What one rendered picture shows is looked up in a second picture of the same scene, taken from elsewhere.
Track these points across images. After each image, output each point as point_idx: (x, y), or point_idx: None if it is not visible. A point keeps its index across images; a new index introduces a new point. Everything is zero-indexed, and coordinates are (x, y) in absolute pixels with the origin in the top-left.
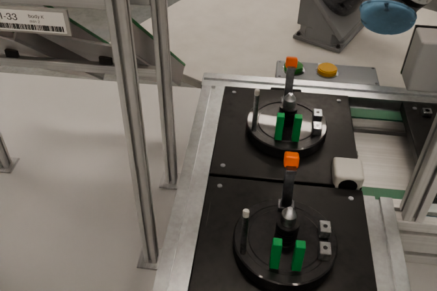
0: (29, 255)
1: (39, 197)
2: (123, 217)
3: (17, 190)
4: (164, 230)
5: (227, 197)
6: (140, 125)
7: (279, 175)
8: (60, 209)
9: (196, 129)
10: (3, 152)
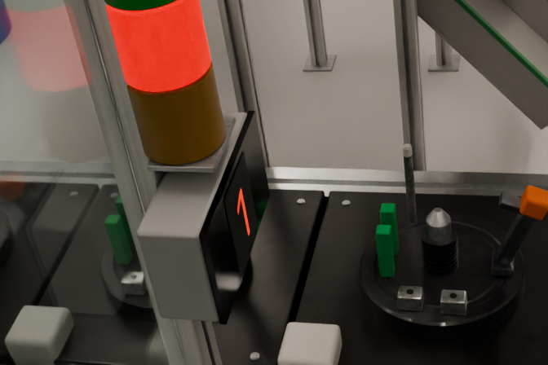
0: (287, 117)
1: (383, 104)
2: None
3: (395, 84)
4: None
5: (276, 211)
6: None
7: (318, 268)
8: (360, 125)
9: (448, 176)
10: (438, 42)
